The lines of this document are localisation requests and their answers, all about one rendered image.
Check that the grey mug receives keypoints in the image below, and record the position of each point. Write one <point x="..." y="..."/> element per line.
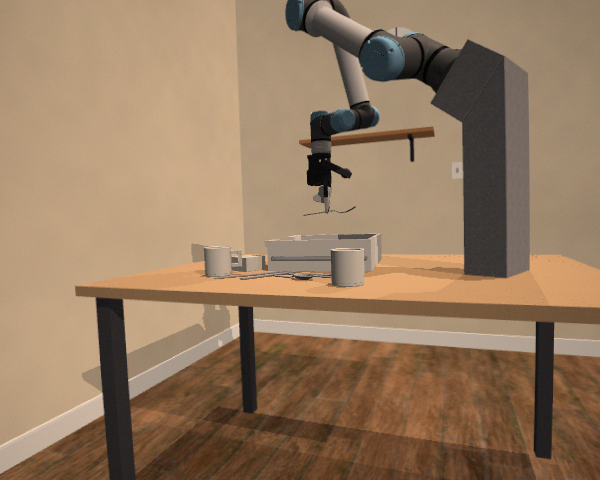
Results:
<point x="347" y="268"/>
<point x="218" y="261"/>

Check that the grey metal spoon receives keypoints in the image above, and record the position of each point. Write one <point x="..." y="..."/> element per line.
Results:
<point x="301" y="276"/>

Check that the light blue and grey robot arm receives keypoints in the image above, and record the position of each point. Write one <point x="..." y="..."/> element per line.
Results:
<point x="386" y="57"/>

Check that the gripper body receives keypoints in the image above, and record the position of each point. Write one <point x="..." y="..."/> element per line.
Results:
<point x="315" y="174"/>

